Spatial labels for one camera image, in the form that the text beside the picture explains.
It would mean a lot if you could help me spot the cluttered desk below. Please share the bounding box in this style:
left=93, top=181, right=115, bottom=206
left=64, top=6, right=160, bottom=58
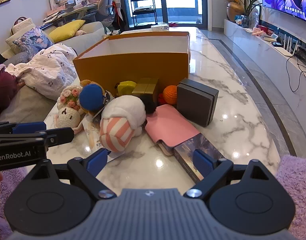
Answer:
left=42, top=0, right=103, bottom=28

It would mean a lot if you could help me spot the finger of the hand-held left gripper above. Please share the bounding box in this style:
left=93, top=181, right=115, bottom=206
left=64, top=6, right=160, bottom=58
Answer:
left=0, top=121, right=47, bottom=134
left=42, top=127, right=75, bottom=147

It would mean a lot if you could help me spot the dark grey square box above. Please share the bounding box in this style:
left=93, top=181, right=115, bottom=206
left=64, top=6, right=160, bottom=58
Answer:
left=177, top=78, right=220, bottom=127

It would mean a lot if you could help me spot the white printed blanket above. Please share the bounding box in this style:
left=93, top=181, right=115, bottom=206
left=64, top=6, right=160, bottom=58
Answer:
left=6, top=43, right=78, bottom=100

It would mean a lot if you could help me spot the orange crochet ball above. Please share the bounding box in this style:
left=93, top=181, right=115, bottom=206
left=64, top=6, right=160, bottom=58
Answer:
left=162, top=85, right=179, bottom=104

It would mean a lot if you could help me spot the purple fluffy rug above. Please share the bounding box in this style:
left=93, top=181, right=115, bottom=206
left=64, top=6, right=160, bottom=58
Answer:
left=0, top=154, right=306, bottom=240

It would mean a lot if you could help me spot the grey office chair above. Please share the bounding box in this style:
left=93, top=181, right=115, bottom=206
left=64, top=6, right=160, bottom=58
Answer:
left=97, top=0, right=118, bottom=28

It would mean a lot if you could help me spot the white marble television console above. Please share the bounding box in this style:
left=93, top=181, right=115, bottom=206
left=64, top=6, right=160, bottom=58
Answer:
left=223, top=19, right=306, bottom=135

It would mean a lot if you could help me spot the black set-top box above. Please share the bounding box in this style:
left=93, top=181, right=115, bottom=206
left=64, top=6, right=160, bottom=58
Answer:
left=296, top=44, right=306, bottom=64

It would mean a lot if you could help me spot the crochet sheep doll with flowers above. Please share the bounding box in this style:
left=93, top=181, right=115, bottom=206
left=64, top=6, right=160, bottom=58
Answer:
left=54, top=85, right=85, bottom=134

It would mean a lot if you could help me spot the grey sofa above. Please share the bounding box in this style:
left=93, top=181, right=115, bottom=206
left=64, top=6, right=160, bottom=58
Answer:
left=0, top=21, right=106, bottom=130

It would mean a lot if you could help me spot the white plush pink striped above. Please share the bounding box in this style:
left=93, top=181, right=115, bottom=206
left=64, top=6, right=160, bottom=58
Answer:
left=99, top=95, right=146, bottom=153

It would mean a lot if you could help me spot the yellow pillow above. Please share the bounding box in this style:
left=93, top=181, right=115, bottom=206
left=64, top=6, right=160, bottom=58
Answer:
left=48, top=19, right=86, bottom=43

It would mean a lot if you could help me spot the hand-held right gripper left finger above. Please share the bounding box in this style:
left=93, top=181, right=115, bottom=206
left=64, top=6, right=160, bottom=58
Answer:
left=24, top=148, right=117, bottom=200

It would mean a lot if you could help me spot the gold vase with dried flowers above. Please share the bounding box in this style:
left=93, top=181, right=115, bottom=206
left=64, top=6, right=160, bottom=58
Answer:
left=222, top=0, right=244, bottom=22

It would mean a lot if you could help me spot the white cushion with handle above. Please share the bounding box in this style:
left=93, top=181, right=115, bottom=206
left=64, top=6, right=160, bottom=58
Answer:
left=6, top=17, right=41, bottom=55

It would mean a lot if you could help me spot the illustrated paper card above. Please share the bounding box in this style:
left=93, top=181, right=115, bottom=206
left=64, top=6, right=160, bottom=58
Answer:
left=82, top=116, right=121, bottom=162

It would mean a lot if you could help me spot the black fluffy toy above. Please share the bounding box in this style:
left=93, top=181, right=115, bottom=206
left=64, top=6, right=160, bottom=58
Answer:
left=140, top=94, right=160, bottom=114

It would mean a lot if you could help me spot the small white box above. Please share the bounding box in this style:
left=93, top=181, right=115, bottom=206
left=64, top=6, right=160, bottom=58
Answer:
left=150, top=23, right=170, bottom=32

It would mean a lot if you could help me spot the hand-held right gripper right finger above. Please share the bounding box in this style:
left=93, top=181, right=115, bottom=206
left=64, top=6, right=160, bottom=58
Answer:
left=183, top=149, right=277, bottom=200

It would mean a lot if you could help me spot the dark photo card box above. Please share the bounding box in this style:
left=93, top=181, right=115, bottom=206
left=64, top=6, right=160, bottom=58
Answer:
left=173, top=133, right=227, bottom=183

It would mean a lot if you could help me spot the blue floral pillow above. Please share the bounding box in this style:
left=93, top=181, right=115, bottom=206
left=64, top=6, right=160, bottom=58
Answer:
left=13, top=26, right=54, bottom=60

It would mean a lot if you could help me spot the metal keyring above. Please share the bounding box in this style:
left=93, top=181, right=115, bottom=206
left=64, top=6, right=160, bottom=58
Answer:
left=92, top=91, right=115, bottom=120

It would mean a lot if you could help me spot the white router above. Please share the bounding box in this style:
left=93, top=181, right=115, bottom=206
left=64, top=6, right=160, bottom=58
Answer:
left=275, top=36, right=301, bottom=57

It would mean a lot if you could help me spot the black shelf cart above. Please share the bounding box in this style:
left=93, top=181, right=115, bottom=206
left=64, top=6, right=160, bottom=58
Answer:
left=129, top=0, right=158, bottom=27

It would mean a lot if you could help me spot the grey checkered pillow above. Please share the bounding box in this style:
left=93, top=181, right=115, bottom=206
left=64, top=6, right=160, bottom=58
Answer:
left=2, top=51, right=31, bottom=67

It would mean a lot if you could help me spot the brown plush doll blue hat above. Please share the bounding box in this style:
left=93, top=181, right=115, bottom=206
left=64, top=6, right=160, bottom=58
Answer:
left=79, top=79, right=107, bottom=115

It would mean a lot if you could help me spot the pink leather case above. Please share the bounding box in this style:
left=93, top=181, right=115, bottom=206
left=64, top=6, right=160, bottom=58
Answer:
left=145, top=104, right=201, bottom=157

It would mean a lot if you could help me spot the black cable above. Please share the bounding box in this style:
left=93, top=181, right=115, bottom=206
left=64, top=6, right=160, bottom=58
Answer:
left=285, top=52, right=306, bottom=93

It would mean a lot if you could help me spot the yellow toy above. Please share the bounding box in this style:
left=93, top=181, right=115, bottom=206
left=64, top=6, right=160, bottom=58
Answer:
left=115, top=80, right=137, bottom=97

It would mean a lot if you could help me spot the gold box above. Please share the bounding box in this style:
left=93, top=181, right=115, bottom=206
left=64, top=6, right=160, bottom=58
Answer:
left=132, top=77, right=160, bottom=98

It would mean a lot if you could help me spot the orange cardboard box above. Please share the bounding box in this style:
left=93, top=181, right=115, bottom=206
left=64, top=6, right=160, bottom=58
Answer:
left=73, top=31, right=191, bottom=98

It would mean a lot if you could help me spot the green potted plant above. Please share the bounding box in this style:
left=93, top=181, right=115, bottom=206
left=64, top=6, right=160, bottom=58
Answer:
left=239, top=0, right=263, bottom=28

